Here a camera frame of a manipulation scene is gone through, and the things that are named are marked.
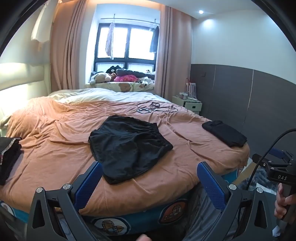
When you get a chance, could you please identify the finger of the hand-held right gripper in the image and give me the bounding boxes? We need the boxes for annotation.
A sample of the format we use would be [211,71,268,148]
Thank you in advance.
[269,148,296,164]
[252,153,292,169]

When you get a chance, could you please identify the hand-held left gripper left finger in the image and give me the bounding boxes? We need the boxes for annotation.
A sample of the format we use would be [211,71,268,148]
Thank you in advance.
[25,161,103,241]

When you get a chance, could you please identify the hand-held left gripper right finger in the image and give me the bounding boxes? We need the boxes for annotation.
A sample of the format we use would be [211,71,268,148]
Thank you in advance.
[196,161,274,241]

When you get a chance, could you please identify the black pants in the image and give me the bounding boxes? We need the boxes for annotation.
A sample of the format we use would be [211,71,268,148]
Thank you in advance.
[88,115,174,185]

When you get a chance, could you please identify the person's right hand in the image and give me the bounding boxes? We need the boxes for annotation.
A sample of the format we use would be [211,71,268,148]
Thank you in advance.
[274,183,296,220]

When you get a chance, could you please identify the grey fluffy rug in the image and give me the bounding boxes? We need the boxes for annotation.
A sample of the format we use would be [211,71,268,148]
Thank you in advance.
[240,167,279,194]

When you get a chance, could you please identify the grey striped cloth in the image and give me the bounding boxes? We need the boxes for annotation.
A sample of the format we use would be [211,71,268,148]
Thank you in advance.
[183,185,223,241]

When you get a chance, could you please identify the folded black garment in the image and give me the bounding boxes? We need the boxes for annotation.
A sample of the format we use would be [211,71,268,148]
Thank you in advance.
[202,120,248,148]

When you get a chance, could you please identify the bed with orange blanket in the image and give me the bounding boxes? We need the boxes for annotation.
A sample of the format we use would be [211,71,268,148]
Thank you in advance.
[0,96,250,215]

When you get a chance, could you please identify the white nightstand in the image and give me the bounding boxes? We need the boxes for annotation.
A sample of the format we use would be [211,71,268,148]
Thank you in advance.
[172,95,203,114]

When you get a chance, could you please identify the stack of dark clothes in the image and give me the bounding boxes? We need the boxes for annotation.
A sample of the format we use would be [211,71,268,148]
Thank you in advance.
[0,137,22,186]

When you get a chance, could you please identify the cream duvet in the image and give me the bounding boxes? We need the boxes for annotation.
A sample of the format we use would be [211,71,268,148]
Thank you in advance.
[47,89,167,105]

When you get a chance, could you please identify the bear print cushion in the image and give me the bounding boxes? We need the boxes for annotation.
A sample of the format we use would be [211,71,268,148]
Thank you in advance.
[84,82,155,92]

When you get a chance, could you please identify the cream plush dog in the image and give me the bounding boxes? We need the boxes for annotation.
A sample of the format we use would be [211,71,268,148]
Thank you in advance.
[90,72,112,85]

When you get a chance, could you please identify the pink plush toy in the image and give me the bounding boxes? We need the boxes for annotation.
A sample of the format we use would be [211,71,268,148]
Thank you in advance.
[113,75,137,83]

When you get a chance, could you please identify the small plush toys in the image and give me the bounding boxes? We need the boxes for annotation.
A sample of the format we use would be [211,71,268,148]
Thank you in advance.
[137,77,152,88]

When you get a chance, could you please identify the black plush toy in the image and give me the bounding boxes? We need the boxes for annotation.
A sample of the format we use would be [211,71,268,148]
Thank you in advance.
[106,66,126,76]

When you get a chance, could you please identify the dark cloth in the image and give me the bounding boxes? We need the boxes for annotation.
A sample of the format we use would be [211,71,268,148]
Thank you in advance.
[116,69,156,80]

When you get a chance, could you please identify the cream padded headboard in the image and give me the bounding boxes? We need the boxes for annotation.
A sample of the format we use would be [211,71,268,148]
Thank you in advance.
[0,62,51,116]

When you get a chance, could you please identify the pink curtain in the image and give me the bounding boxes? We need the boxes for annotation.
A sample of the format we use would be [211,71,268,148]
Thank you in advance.
[154,5,192,99]
[50,0,96,92]

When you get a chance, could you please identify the hanging light garment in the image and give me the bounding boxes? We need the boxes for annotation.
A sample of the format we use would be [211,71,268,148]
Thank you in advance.
[105,22,115,60]

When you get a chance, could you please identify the window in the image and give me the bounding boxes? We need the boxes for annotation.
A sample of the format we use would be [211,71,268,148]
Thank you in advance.
[94,23,160,73]

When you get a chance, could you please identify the hanging dark garment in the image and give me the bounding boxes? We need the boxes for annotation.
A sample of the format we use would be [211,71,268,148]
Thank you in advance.
[149,25,160,53]

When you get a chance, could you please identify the white hanging garment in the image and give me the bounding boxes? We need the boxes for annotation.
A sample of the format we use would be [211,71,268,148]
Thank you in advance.
[31,0,56,50]

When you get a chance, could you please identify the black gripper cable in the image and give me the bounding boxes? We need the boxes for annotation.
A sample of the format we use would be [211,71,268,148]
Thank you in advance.
[245,130,296,193]

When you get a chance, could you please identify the white wire rack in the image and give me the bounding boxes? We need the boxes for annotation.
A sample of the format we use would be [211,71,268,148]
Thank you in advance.
[185,78,197,100]

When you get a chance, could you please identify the clothes rail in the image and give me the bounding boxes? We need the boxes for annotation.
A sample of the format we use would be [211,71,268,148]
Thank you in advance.
[102,16,158,24]

